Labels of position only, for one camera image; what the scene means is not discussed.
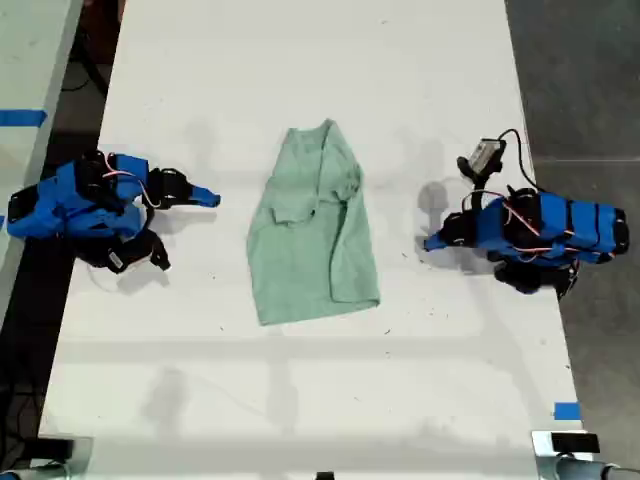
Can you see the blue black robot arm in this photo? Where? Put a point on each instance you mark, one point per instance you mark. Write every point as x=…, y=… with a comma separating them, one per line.
x=75, y=205
x=560, y=225

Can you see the small black block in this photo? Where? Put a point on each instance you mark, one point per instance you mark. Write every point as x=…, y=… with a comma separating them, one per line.
x=325, y=476

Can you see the grey black camera box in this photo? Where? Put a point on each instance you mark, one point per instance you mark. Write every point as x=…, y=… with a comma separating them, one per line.
x=487, y=156

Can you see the metal table clamp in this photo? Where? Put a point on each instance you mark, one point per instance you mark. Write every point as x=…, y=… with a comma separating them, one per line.
x=75, y=465
x=545, y=460

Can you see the black camera stalk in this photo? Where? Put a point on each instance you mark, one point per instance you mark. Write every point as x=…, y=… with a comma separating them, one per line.
x=467, y=170

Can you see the long blue tape strip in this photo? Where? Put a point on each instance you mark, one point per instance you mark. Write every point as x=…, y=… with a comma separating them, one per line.
x=22, y=118

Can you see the small black box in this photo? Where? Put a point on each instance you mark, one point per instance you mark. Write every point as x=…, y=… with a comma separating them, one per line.
x=56, y=448
x=574, y=443

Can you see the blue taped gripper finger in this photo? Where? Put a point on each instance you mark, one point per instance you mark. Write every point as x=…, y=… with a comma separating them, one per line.
x=440, y=246
x=439, y=237
x=205, y=192
x=207, y=201

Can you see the small blue tape piece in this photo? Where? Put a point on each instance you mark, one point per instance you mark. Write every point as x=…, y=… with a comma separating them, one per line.
x=567, y=411

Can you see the black camera box white label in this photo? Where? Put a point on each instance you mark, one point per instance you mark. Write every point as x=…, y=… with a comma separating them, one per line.
x=120, y=257

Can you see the white side table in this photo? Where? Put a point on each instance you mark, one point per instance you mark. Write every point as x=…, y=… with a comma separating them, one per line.
x=30, y=60

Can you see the pale green t-shirt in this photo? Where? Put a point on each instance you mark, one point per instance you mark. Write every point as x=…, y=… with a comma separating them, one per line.
x=310, y=250

